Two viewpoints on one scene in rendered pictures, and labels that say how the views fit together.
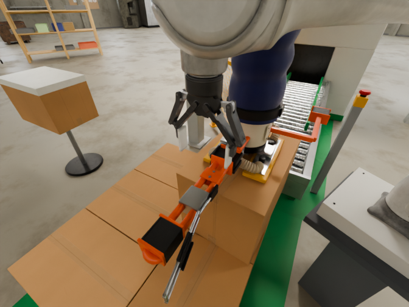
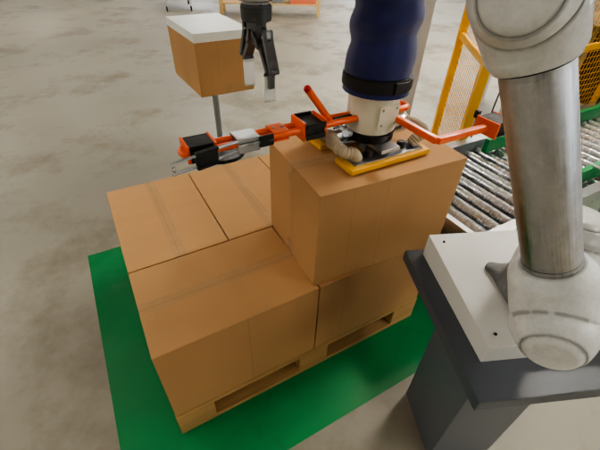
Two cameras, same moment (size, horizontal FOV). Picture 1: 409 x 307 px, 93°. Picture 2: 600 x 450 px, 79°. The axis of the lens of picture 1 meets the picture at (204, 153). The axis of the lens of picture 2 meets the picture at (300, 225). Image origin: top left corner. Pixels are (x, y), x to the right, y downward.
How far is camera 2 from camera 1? 0.72 m
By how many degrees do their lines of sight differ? 23
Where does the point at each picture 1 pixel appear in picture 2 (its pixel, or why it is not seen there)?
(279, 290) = (370, 385)
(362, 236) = (449, 284)
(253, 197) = (326, 181)
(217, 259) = (284, 266)
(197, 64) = not seen: outside the picture
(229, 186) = (312, 166)
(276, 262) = (391, 357)
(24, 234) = not seen: hidden behind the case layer
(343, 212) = (445, 253)
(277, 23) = not seen: outside the picture
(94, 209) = (195, 178)
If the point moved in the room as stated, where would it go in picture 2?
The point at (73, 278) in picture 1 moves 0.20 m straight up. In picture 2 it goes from (148, 220) to (137, 181)
